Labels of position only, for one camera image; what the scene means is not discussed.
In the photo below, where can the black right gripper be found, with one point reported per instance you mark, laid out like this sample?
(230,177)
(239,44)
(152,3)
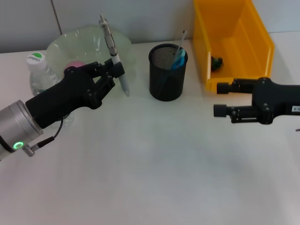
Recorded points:
(276,100)

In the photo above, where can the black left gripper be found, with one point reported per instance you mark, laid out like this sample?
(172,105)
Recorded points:
(63,98)

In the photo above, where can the grey clear ballpoint pen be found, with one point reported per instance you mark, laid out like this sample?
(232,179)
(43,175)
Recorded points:
(109,35)

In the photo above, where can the pink toy peach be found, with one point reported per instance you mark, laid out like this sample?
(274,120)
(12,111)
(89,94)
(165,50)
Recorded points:
(75,64)

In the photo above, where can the green plastic wrapper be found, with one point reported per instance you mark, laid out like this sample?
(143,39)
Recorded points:
(217,62)

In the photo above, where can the blue scissors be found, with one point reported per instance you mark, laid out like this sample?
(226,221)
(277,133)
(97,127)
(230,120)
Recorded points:
(180,59)

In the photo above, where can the clear green-label water bottle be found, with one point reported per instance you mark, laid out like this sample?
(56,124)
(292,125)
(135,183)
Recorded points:
(37,68)

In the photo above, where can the clear plastic ruler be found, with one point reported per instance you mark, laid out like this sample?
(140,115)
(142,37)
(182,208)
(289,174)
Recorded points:
(182,38)

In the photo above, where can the black mesh pen holder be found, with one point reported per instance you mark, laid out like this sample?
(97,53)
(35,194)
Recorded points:
(167,91)

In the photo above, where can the pale green wavy bowl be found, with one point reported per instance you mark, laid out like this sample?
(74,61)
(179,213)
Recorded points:
(89,44)

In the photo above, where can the yellow plastic bin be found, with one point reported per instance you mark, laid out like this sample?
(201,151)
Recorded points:
(234,32)

